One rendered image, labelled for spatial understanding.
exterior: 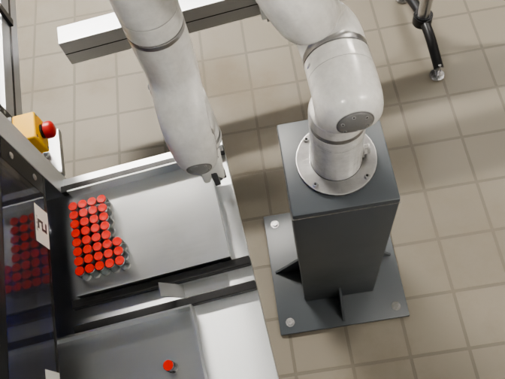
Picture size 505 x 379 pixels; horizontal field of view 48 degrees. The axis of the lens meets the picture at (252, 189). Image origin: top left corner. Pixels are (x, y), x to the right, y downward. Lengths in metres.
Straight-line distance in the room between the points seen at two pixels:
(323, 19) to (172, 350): 0.73
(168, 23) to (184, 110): 0.17
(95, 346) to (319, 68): 0.74
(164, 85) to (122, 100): 1.71
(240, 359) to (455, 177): 1.38
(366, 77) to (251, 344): 0.59
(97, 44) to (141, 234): 1.02
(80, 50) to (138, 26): 1.38
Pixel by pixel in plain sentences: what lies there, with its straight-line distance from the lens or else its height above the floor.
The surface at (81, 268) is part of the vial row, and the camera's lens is 1.30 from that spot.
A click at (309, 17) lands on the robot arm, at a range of 0.86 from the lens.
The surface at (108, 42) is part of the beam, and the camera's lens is 2.18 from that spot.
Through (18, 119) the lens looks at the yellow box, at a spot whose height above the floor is 1.03.
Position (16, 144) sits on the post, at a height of 1.11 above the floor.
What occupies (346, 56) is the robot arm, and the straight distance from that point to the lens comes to 0.99.
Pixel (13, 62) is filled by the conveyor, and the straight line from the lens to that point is 1.73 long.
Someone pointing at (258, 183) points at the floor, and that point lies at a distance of 2.30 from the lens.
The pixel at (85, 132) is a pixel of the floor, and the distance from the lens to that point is 2.62.
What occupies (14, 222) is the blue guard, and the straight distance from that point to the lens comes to 1.16.
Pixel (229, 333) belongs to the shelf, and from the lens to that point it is 1.23.
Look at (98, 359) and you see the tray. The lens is 1.29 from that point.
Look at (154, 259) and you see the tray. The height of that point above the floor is 0.88.
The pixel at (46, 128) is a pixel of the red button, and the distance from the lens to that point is 1.38.
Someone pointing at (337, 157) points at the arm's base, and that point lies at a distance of 1.22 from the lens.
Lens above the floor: 2.07
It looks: 65 degrees down
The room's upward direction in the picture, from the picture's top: 16 degrees counter-clockwise
